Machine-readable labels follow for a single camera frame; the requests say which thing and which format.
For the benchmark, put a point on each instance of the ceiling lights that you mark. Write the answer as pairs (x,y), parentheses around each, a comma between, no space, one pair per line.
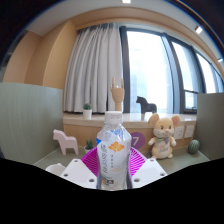
(198,29)

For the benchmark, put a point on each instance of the grey window curtain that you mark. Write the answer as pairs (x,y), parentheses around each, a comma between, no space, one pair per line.
(93,70)

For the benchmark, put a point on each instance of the round green cactus ornament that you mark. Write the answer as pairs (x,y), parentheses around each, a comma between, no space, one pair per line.
(193,146)

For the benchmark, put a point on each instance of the clear plastic drink bottle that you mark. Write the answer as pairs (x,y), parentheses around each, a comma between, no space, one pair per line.
(113,156)

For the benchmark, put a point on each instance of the white wall socket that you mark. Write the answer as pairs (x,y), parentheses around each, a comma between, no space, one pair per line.
(189,131)
(178,132)

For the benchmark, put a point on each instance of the grey-green desk partition panel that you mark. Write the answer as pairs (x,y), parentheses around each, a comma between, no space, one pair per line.
(211,126)
(30,123)

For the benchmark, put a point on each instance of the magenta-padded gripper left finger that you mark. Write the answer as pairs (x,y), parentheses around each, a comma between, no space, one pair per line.
(76,171)

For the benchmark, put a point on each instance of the beige mouse plush toy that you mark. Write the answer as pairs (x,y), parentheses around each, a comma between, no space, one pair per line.
(163,136)

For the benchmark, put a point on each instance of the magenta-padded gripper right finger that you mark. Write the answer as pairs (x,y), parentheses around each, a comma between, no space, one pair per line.
(150,171)

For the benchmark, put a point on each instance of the wooden hand model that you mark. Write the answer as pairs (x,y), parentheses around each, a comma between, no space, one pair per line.
(117,96)

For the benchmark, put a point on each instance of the black horse figure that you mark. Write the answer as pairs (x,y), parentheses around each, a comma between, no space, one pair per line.
(146,106)

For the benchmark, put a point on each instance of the pink wooden horse figure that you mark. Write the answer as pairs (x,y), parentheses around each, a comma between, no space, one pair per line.
(65,141)

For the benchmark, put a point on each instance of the small potted plant white pot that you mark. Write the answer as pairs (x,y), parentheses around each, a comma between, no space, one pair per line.
(87,114)
(89,146)

